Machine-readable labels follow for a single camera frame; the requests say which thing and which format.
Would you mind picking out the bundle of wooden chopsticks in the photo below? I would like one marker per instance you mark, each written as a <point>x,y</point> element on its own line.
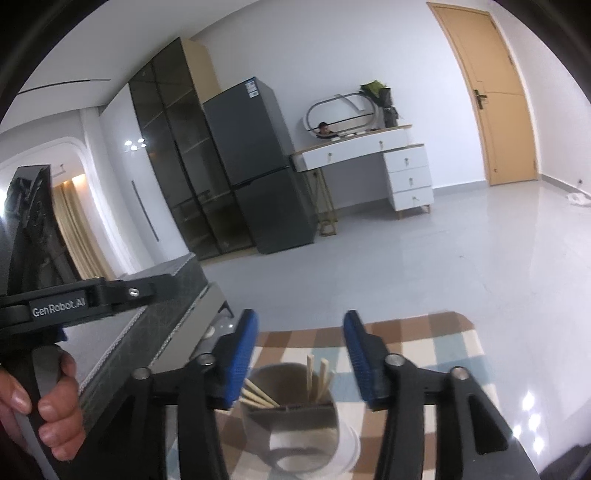
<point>310,378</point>

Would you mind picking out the beige curtain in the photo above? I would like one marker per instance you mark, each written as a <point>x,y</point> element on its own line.
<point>81,230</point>

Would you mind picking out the wooden door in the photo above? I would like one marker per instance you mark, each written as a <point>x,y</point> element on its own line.
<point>494,92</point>

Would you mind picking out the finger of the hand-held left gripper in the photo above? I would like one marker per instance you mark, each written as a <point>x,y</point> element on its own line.
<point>143,288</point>

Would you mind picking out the checkered tablecloth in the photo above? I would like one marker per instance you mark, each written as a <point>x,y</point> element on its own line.
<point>443,350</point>

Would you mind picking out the dark glass cabinet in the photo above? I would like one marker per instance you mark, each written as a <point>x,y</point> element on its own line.
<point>180,152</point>

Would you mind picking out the oval mirror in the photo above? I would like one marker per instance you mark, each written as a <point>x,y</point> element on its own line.
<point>341,108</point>

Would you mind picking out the white item on floor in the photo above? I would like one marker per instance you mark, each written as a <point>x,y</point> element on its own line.
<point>579,198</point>

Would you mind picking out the person's left hand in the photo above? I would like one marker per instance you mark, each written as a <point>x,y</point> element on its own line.
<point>62,406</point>

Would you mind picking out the dark grey refrigerator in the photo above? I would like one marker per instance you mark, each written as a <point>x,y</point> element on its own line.
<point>258,161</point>

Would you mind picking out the white vanity desk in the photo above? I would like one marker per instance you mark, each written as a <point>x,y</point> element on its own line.
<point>411,180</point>

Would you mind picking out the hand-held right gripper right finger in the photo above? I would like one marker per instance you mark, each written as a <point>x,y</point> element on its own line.
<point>358,360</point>

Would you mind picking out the white grey utensil holder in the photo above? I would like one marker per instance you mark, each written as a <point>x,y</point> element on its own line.
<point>295,434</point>

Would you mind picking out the white wardrobe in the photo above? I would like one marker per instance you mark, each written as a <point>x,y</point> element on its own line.
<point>124,207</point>

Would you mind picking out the gold frame stool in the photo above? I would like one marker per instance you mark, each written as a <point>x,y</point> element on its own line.
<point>325,203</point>

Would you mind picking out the grey bed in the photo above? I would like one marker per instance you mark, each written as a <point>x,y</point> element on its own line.
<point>138,350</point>

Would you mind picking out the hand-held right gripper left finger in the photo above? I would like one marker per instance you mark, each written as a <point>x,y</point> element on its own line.
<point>242,357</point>

